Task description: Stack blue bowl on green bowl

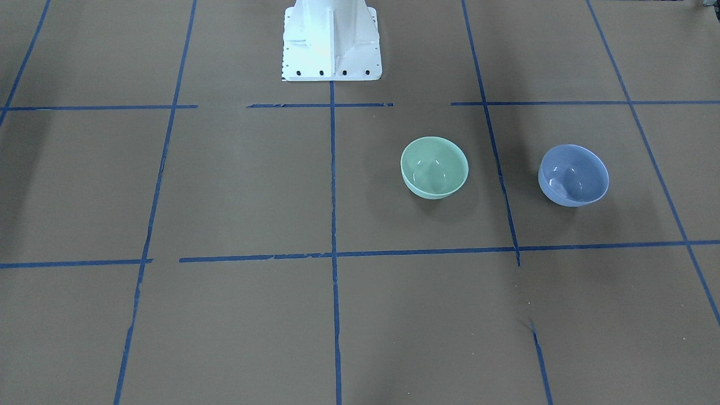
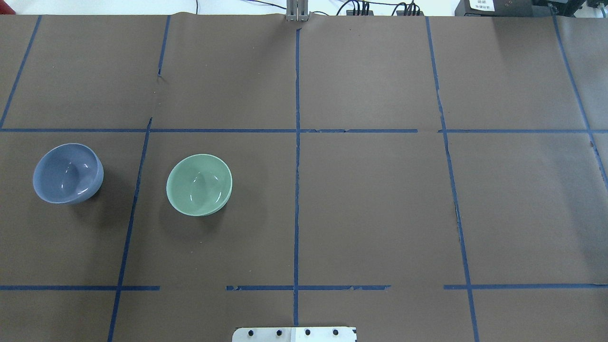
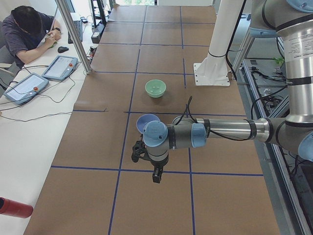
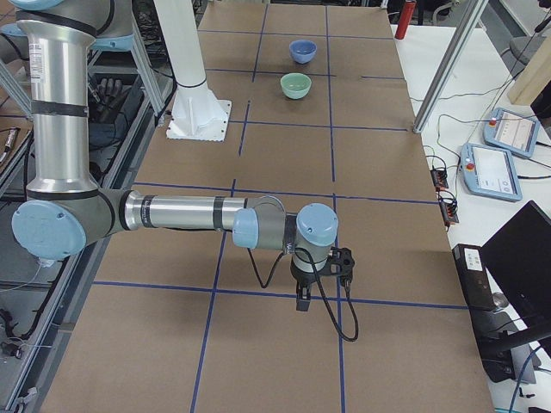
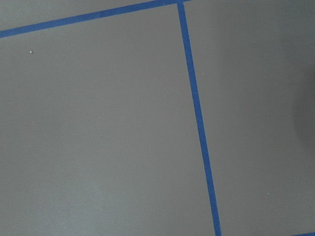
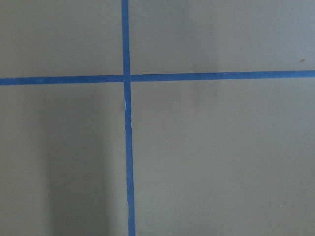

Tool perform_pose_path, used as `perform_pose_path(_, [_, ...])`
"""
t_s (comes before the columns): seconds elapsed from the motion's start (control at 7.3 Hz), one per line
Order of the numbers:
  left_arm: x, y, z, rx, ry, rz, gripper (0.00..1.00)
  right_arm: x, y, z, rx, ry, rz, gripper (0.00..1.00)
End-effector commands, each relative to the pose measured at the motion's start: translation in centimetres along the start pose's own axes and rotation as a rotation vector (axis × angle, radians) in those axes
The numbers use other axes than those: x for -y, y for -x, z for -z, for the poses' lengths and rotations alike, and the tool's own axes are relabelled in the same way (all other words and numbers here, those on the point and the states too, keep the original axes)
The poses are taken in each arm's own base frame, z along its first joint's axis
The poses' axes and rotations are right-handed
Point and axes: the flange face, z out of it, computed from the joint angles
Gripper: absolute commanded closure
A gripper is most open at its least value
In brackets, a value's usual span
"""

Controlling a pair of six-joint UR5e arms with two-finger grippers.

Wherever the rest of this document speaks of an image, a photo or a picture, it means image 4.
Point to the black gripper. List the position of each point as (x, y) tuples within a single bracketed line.
[(302, 279)]

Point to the blue bowl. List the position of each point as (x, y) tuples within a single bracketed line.
[(302, 51)]

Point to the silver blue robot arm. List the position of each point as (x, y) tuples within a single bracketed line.
[(66, 210)]

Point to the green bowl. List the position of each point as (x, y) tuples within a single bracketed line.
[(295, 85)]

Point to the near black relay module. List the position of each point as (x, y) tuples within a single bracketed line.
[(448, 206)]

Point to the black relay module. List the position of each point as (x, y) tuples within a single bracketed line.
[(439, 174), (448, 206)]

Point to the brown paper mat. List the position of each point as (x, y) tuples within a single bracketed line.
[(189, 322)]

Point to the far black relay module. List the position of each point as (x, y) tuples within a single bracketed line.
[(439, 174)]

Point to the black computer box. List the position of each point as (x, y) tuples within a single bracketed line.
[(503, 348)]

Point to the black monitor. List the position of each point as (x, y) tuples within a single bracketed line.
[(518, 258)]

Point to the near teach pendant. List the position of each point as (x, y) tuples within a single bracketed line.
[(490, 172)]

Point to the teach pendant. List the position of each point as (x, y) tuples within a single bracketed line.
[(490, 172), (514, 132)]

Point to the far teach pendant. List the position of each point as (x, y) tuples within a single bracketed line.
[(514, 132)]

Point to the red fire extinguisher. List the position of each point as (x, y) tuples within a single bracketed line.
[(405, 18)]

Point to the wooden block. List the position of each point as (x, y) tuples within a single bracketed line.
[(534, 52)]

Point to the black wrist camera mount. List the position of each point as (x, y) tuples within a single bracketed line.
[(340, 264)]

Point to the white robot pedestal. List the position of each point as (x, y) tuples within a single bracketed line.
[(196, 113)]

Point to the aluminium frame post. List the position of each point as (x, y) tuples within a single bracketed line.
[(453, 52)]

